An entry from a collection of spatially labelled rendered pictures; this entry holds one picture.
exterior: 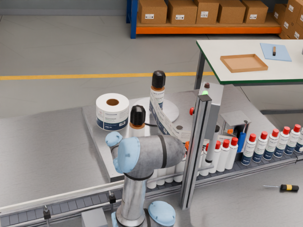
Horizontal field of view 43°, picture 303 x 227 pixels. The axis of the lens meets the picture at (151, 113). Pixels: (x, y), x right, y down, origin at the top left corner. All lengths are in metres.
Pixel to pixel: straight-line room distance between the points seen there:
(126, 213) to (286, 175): 1.13
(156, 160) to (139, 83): 3.24
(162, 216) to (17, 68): 3.54
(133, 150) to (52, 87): 3.22
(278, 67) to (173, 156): 2.36
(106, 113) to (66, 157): 0.34
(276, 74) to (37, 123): 2.00
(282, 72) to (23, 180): 2.30
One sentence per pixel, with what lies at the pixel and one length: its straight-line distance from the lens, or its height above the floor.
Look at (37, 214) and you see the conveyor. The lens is 1.92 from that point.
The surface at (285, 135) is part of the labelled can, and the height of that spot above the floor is 1.05.
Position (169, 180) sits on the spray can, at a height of 0.90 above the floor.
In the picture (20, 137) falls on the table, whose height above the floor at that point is 0.83.
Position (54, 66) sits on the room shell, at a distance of 4.81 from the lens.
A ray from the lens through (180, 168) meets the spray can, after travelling 1.97.
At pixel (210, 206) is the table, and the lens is 2.04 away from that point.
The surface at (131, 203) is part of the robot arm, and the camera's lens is 1.45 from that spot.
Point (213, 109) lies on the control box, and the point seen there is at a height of 1.45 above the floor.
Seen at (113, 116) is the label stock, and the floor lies 0.99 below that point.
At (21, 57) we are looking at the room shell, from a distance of 5.05.
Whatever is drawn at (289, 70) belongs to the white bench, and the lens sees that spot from 3.53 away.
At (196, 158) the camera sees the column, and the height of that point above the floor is 1.17.
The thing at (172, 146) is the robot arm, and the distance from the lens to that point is 1.29.
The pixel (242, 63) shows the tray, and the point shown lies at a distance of 3.44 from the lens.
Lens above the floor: 2.34
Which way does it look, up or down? 36 degrees down
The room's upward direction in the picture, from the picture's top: 5 degrees clockwise
